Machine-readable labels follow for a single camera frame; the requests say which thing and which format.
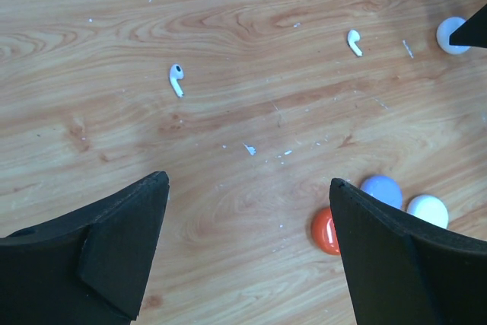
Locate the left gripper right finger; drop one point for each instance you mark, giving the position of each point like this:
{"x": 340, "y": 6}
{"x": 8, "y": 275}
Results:
{"x": 403, "y": 270}

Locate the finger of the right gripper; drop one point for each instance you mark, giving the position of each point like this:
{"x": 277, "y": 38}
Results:
{"x": 473, "y": 32}

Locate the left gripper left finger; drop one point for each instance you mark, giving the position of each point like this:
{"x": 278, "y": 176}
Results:
{"x": 90, "y": 266}

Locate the white earbud charging case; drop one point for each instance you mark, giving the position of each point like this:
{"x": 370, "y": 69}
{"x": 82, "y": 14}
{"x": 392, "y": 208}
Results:
{"x": 430, "y": 209}

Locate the purple earbud charging case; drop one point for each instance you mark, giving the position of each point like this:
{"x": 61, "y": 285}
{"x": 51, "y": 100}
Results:
{"x": 384, "y": 189}

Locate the orange earbud charging case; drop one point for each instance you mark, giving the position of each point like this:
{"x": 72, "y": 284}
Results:
{"x": 323, "y": 232}

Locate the white earbud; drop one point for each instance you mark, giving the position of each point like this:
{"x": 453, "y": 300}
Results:
{"x": 176, "y": 74}
{"x": 353, "y": 38}

